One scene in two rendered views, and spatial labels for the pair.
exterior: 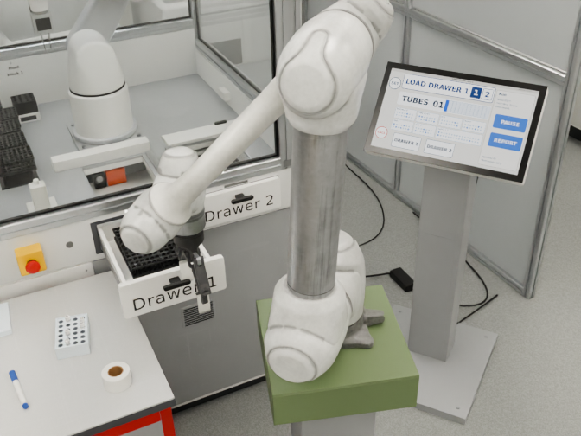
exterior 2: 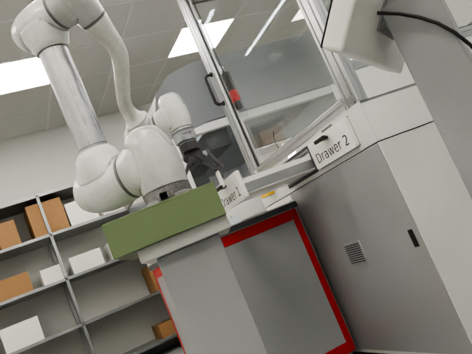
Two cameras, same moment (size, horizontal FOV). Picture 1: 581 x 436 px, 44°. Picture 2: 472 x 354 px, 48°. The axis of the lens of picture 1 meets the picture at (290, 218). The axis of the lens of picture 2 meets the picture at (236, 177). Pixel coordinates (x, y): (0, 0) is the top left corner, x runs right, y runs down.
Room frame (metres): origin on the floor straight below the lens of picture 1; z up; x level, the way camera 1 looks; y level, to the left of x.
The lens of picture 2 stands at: (1.65, -1.77, 0.64)
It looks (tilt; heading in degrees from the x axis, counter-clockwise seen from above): 8 degrees up; 92
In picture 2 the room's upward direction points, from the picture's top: 23 degrees counter-clockwise
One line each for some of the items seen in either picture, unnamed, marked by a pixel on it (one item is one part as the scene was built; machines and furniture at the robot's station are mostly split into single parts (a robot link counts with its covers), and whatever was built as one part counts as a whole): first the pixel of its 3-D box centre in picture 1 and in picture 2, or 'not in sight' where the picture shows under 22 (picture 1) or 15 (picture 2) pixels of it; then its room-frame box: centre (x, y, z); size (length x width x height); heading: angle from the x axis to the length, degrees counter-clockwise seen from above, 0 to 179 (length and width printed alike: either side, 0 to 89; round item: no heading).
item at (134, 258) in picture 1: (152, 248); not in sight; (1.71, 0.40, 0.87); 0.22 x 0.18 x 0.06; 25
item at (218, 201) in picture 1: (238, 201); (331, 145); (1.95, 0.16, 0.87); 0.29 x 0.02 x 0.11; 115
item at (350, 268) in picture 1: (330, 276); (152, 159); (1.36, -0.09, 1.03); 0.18 x 0.16 x 0.22; 161
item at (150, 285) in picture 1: (174, 285); (230, 193); (1.53, 0.32, 0.87); 0.29 x 0.02 x 0.11; 115
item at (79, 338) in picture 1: (73, 336); (227, 225); (1.44, 0.59, 0.78); 0.12 x 0.08 x 0.04; 13
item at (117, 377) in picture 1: (117, 376); not in sight; (1.29, 0.44, 0.78); 0.07 x 0.07 x 0.04
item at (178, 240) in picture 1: (189, 243); (192, 153); (1.45, 0.25, 1.07); 0.08 x 0.07 x 0.09; 25
